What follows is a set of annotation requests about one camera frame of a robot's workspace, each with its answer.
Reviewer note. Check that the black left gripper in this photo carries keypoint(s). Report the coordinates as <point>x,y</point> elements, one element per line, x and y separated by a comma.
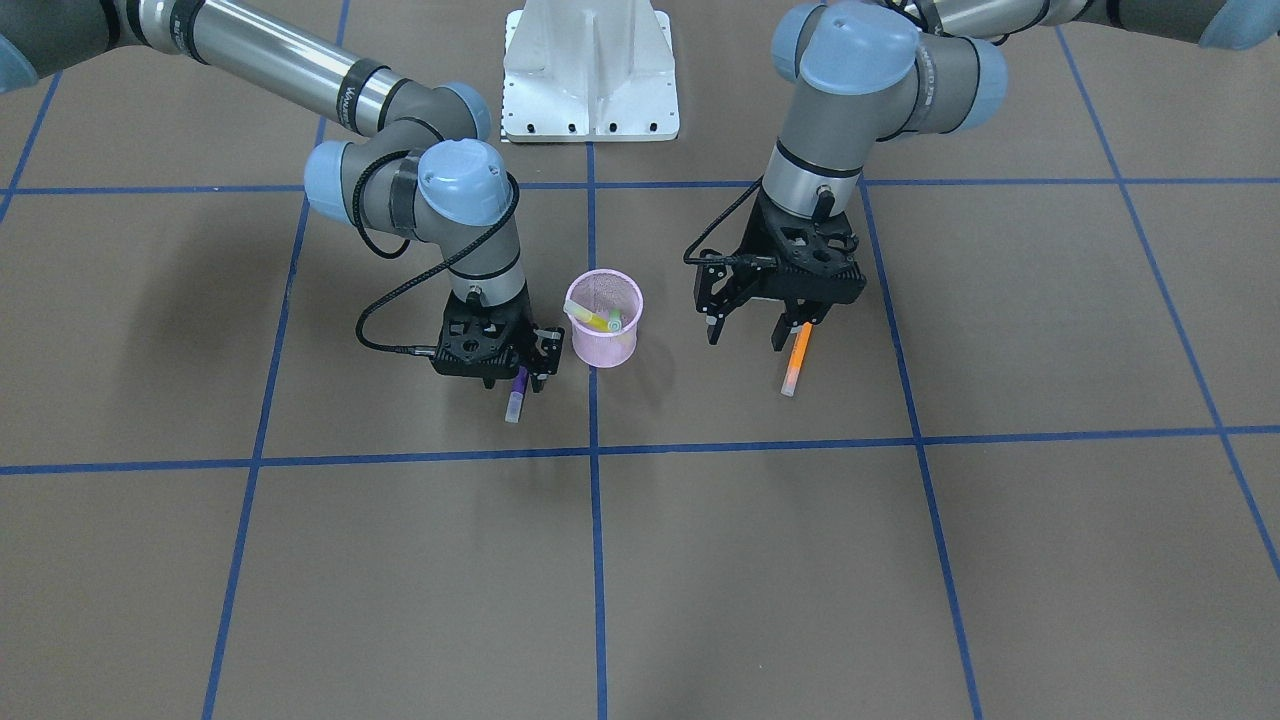
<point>718,288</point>

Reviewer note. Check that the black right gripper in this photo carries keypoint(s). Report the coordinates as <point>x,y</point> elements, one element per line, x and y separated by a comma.
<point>546,350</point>

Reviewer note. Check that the yellow highlighter pen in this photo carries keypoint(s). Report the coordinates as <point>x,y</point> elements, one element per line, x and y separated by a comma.
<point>584,316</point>

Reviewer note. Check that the orange highlighter pen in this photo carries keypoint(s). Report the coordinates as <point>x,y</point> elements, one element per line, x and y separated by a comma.
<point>800,343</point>

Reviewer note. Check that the purple highlighter pen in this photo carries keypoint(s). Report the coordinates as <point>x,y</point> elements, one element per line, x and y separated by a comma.
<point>516,398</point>

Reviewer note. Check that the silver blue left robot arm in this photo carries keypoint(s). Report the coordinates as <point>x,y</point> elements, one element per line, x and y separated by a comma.
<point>871,71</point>

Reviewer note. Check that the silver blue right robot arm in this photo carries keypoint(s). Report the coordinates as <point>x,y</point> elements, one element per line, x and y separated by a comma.
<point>421,170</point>

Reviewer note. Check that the pink mesh pen holder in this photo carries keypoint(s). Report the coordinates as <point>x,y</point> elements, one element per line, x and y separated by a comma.
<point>604,307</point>

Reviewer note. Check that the white pedestal column base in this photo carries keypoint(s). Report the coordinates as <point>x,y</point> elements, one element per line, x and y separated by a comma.
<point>589,71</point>

